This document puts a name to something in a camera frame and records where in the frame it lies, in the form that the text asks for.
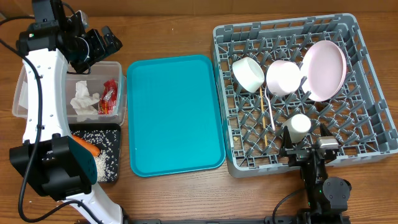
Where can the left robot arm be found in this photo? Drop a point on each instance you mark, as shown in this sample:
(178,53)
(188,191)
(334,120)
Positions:
(49,159)

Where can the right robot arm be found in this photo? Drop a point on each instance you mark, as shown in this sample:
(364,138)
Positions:
(327,196)

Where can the pink plate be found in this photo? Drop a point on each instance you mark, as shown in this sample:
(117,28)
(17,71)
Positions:
(324,66)

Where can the rice and peanut shells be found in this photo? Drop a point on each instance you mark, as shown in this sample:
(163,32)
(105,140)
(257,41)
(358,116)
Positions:
(109,142)

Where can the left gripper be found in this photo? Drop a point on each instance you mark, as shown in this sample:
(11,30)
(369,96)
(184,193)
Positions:
(96,35)

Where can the red snack wrapper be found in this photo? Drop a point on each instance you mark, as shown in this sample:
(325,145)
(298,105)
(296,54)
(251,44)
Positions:
(108,100)

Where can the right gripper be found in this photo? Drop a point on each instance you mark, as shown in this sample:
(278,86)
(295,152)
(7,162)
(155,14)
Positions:
(301,154)

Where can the teal plastic tray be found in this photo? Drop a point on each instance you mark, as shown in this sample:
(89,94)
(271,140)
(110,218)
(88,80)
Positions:
(174,119)

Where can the small white cup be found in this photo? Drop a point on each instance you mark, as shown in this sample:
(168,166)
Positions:
(298,126)

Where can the white bowl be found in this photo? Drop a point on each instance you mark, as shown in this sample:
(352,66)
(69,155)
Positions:
(249,74)

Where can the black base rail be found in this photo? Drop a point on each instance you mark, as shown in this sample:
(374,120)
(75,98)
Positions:
(266,220)

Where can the black plastic tray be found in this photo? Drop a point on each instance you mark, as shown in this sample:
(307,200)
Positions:
(92,126)

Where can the orange carrot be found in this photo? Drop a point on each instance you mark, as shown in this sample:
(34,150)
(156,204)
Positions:
(95,151)

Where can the small pink bowl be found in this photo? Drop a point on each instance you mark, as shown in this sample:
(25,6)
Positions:
(283,77)

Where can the grey dishwasher rack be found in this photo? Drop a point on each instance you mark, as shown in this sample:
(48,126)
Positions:
(358,115)

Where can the wooden chopstick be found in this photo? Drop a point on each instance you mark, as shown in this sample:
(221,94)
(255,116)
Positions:
(263,118)

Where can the white plastic fork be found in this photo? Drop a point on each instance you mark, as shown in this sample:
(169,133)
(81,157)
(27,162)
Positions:
(269,108)

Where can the white napkin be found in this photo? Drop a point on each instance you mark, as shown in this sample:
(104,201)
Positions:
(83,102)

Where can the clear plastic bin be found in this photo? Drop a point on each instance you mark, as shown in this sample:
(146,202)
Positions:
(100,73)

